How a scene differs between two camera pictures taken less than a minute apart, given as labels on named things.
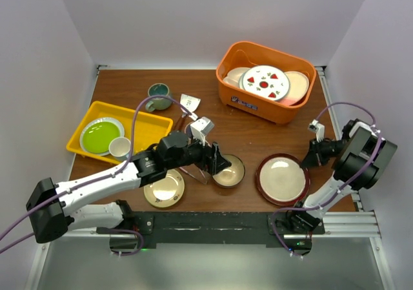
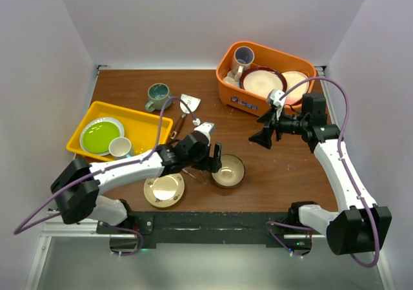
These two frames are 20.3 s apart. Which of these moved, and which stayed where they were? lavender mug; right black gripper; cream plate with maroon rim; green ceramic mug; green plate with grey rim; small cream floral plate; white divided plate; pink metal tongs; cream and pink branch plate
Moved: cream plate with maroon rim; right black gripper; lavender mug
Stayed: pink metal tongs; green plate with grey rim; white divided plate; small cream floral plate; green ceramic mug; cream and pink branch plate
